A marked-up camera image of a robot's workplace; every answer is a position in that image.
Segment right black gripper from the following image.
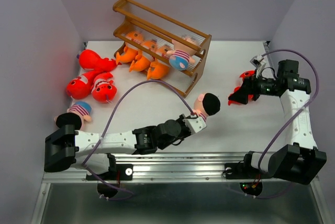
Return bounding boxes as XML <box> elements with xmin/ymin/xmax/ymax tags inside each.
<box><xmin>228</xmin><ymin>69</ymin><xmax>279</xmax><ymax>104</ymax></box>

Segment red shark plush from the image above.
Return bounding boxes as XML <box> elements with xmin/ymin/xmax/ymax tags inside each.
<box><xmin>91</xmin><ymin>72</ymin><xmax>117</xmax><ymax>103</ymax></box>
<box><xmin>77</xmin><ymin>49</ymin><xmax>118</xmax><ymax>72</ymax></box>
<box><xmin>65</xmin><ymin>70</ymin><xmax>102</xmax><ymax>100</ymax></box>
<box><xmin>228</xmin><ymin>70</ymin><xmax>254</xmax><ymax>106</ymax></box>

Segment boy doll blue pants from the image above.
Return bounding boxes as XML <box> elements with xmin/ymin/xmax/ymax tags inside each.
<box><xmin>193</xmin><ymin>93</ymin><xmax>221</xmax><ymax>122</ymax></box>

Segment orange shark plush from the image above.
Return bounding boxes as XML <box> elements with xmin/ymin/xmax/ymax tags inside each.
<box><xmin>147</xmin><ymin>44</ymin><xmax>172</xmax><ymax>80</ymax></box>
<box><xmin>116</xmin><ymin>31</ymin><xmax>144</xmax><ymax>64</ymax></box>
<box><xmin>129</xmin><ymin>39</ymin><xmax>157</xmax><ymax>72</ymax></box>

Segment boy doll striped shirt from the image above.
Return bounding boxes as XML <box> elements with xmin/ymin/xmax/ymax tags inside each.
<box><xmin>166</xmin><ymin>40</ymin><xmax>197</xmax><ymax>71</ymax></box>

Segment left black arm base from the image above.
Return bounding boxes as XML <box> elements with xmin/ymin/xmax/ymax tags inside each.
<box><xmin>86</xmin><ymin>153</ymin><xmax>133</xmax><ymax>181</ymax></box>

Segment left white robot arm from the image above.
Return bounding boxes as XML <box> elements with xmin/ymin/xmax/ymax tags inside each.
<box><xmin>44</xmin><ymin>119</ymin><xmax>194</xmax><ymax>179</ymax></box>

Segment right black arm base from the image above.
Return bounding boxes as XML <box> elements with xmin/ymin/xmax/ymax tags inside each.
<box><xmin>222</xmin><ymin>151</ymin><xmax>271</xmax><ymax>180</ymax></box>

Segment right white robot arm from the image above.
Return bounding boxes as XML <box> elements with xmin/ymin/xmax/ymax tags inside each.
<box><xmin>228</xmin><ymin>55</ymin><xmax>327</xmax><ymax>185</ymax></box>

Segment brown wooden toy shelf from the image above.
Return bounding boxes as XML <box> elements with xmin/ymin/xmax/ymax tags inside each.
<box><xmin>113</xmin><ymin>0</ymin><xmax>211</xmax><ymax>97</ymax></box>

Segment boy doll far left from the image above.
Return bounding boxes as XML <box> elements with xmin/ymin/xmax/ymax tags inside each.
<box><xmin>54</xmin><ymin>101</ymin><xmax>92</xmax><ymax>130</ymax></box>

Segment red shark plush top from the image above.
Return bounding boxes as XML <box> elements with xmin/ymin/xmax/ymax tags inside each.
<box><xmin>77</xmin><ymin>49</ymin><xmax>118</xmax><ymax>72</ymax></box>

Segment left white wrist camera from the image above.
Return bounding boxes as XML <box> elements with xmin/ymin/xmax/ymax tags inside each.
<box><xmin>183</xmin><ymin>115</ymin><xmax>207</xmax><ymax>135</ymax></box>

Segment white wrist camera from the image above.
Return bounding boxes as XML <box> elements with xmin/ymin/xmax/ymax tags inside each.
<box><xmin>250</xmin><ymin>55</ymin><xmax>267</xmax><ymax>71</ymax></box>
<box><xmin>183</xmin><ymin>115</ymin><xmax>207</xmax><ymax>135</ymax></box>

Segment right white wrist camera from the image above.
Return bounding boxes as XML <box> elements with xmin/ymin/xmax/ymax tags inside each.
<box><xmin>250</xmin><ymin>55</ymin><xmax>267</xmax><ymax>71</ymax></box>

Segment aluminium mounting rail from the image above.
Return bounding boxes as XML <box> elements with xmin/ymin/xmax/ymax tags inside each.
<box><xmin>41</xmin><ymin>152</ymin><xmax>286</xmax><ymax>184</ymax></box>

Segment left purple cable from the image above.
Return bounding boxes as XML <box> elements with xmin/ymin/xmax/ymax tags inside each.
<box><xmin>82</xmin><ymin>79</ymin><xmax>197</xmax><ymax>200</ymax></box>

